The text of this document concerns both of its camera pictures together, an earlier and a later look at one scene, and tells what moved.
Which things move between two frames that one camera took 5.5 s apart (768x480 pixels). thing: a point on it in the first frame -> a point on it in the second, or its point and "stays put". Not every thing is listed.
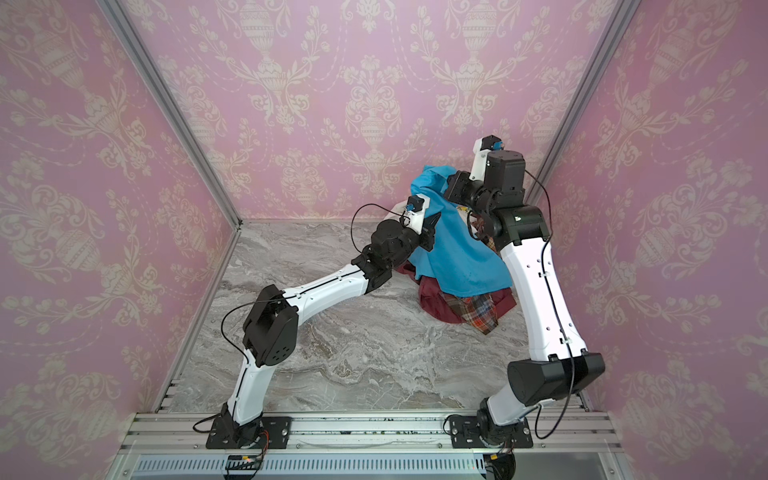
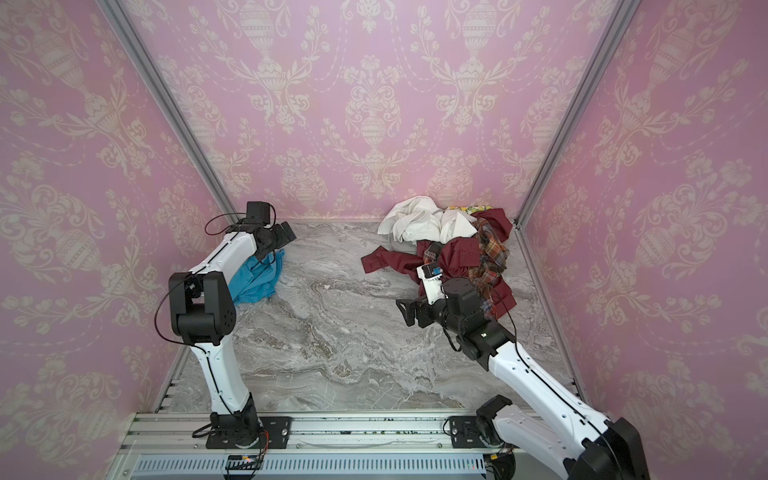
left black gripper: [425, 230] -> [281, 238]
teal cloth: [459, 263] -> [256, 278]
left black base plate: [269, 432] stays put
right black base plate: [465, 432] stays put
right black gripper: [457, 186] -> [424, 311]
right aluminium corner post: [622, 14] stays put
